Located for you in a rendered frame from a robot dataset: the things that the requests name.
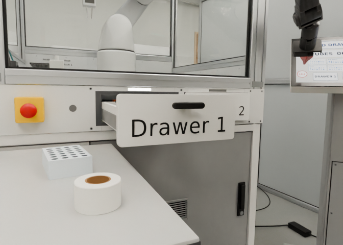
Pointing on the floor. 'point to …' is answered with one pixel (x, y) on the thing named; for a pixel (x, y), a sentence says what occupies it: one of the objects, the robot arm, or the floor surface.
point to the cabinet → (186, 177)
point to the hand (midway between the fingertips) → (304, 62)
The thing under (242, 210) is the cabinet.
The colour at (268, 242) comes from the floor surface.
